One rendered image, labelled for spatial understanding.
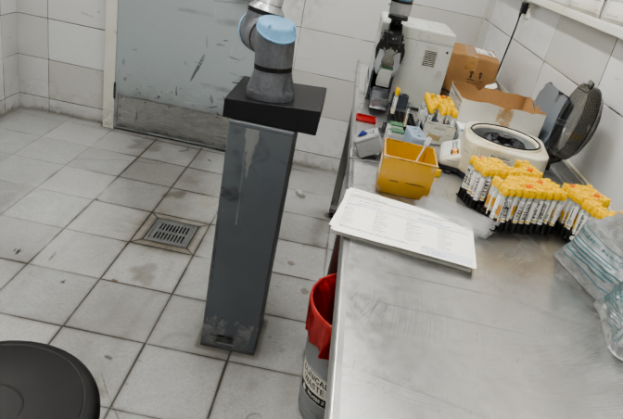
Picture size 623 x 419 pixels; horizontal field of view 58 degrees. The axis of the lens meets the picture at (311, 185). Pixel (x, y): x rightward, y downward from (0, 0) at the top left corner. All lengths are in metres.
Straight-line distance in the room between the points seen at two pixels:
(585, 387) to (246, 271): 1.20
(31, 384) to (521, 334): 0.85
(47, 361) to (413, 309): 0.66
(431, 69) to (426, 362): 1.44
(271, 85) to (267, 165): 0.24
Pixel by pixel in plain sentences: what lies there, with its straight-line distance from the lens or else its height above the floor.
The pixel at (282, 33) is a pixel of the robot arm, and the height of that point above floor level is 1.14.
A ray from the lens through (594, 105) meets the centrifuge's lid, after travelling 1.63.
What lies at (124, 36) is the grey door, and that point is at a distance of 3.71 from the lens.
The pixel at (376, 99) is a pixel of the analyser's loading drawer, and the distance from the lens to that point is 2.00.
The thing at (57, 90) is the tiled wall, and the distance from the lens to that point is 4.06.
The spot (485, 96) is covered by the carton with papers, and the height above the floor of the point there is 0.99.
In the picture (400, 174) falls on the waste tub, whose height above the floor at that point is 0.93.
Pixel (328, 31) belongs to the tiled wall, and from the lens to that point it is 3.46.
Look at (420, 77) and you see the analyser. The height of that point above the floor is 1.00.
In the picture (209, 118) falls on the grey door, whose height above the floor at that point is 0.21.
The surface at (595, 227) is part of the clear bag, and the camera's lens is 1.27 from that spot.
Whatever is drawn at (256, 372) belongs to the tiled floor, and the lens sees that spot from 2.07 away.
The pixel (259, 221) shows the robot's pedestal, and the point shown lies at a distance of 1.81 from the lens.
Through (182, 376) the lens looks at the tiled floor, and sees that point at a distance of 2.03.
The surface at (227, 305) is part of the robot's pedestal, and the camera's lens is 2.01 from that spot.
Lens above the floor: 1.44
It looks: 25 degrees down
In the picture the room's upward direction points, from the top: 12 degrees clockwise
